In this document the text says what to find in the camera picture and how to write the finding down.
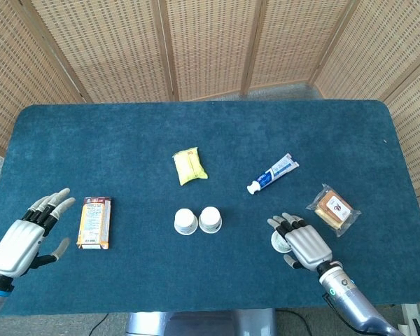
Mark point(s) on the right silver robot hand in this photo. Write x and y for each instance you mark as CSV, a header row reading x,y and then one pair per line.
x,y
308,246

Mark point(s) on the white floral paper cup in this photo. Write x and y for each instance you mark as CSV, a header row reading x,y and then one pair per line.
x,y
278,243
210,217
185,218

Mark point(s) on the white stand frame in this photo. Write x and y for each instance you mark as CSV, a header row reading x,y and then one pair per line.
x,y
409,315

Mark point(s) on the yellow snack packet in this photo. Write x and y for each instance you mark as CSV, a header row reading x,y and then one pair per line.
x,y
189,167

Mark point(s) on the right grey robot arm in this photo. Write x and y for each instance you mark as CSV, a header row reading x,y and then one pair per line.
x,y
346,297

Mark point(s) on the grey robot base body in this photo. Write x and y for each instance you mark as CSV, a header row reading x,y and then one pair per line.
x,y
196,323

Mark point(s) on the orange white carton box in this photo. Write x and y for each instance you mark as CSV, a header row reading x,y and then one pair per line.
x,y
92,224

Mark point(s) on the blue white toothpaste tube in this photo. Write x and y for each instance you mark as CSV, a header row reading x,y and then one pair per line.
x,y
271,173

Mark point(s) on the woven bamboo screen panel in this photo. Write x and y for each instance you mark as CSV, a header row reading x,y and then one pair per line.
x,y
210,45
108,45
14,70
416,122
294,42
378,45

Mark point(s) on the blue felt table cover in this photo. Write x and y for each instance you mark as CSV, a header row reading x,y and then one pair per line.
x,y
126,140

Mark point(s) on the clear wrapped cake pack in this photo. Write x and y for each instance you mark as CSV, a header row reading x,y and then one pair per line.
x,y
332,209

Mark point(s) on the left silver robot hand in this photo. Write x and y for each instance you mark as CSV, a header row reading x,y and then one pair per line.
x,y
15,245

